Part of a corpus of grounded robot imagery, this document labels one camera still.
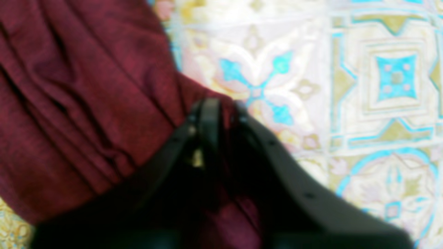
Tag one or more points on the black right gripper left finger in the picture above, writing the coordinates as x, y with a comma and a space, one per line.
148, 210

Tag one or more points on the patterned tablecloth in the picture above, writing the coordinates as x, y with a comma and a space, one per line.
352, 89

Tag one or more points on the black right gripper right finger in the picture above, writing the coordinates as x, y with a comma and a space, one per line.
295, 211

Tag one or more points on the maroon t-shirt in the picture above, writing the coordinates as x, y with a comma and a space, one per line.
89, 92

